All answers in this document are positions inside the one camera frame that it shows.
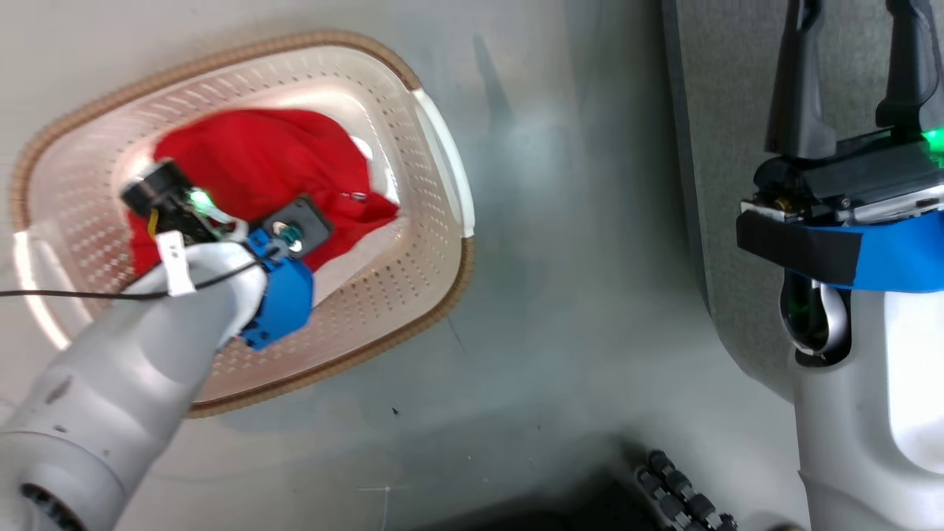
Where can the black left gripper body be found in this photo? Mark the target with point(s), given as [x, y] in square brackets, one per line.
[169, 199]

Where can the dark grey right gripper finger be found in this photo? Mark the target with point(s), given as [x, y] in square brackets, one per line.
[911, 81]
[800, 96]

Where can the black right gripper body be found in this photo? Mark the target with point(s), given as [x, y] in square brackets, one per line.
[848, 181]

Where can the red cloth garment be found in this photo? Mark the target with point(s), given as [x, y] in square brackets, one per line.
[273, 155]

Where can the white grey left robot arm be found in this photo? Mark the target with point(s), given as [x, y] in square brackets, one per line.
[110, 383]

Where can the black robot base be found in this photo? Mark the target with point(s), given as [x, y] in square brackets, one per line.
[560, 509]

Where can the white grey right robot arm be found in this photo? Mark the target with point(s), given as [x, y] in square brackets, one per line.
[877, 413]

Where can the beige perforated laundry basket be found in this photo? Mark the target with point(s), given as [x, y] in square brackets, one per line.
[369, 317]

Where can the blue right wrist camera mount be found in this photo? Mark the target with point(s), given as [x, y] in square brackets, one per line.
[885, 254]

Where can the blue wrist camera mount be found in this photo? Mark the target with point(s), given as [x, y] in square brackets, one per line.
[284, 295]
[885, 254]

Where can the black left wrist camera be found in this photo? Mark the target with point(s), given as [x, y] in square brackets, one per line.
[302, 225]

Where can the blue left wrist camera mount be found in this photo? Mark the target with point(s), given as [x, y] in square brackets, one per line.
[284, 295]

